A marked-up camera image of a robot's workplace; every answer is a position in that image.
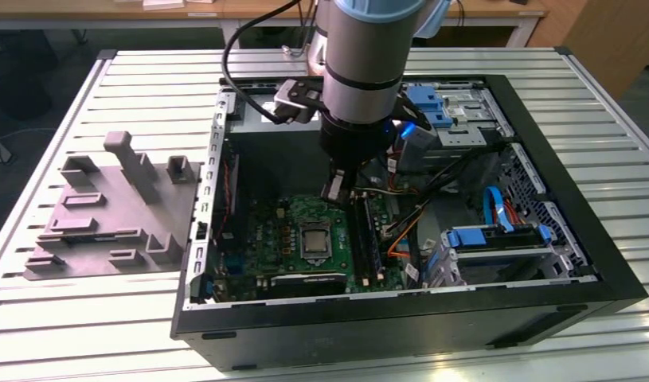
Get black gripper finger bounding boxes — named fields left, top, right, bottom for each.
left=341, top=166, right=361, bottom=205
left=320, top=167, right=348, bottom=203

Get silver CPU green edge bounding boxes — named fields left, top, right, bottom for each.
left=304, top=232, right=331, bottom=251

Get grey power supply unit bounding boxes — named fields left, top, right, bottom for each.
left=226, top=93, right=335, bottom=196

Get black RAM slot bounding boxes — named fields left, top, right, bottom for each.
left=348, top=197, right=375, bottom=287
left=360, top=190, right=388, bottom=280

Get green motherboard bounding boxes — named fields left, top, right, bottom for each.
left=206, top=193, right=411, bottom=302

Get black case fan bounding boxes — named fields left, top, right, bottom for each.
left=217, top=141, right=253, bottom=255

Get metal drive cage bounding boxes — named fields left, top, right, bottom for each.
left=396, top=84, right=518, bottom=175

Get black graphics card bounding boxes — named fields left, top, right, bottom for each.
left=268, top=271, right=351, bottom=298

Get hard disk in blue carrier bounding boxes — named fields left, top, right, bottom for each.
left=444, top=224, right=554, bottom=252

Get black PC case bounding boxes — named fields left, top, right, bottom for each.
left=169, top=73, right=649, bottom=373

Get grey parts rack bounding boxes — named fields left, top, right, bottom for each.
left=23, top=131, right=205, bottom=282

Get metal disk bay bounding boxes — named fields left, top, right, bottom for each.
left=423, top=238, right=600, bottom=288

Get dark RAM stick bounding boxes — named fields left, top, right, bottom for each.
left=58, top=233, right=119, bottom=245

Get white box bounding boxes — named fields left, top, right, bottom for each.
left=142, top=0, right=189, bottom=12

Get wooden cabinet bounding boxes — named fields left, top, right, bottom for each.
left=528, top=0, right=649, bottom=100

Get blue plastic drive bracket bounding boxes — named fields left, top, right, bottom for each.
left=408, top=85, right=456, bottom=128

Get orange wires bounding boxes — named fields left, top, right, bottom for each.
left=387, top=233, right=413, bottom=262

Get black cable bundle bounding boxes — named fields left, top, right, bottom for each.
left=383, top=145, right=510, bottom=240

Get red black fan wire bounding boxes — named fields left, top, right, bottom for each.
left=213, top=158, right=238, bottom=242

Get black cable with silver plug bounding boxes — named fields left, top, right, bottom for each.
left=280, top=0, right=313, bottom=60

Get blue flat wire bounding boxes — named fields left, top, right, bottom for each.
left=482, top=185, right=518, bottom=235

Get black camera cable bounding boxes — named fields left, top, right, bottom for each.
left=221, top=0, right=304, bottom=124

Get pale blue floor cable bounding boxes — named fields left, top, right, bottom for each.
left=0, top=126, right=58, bottom=141

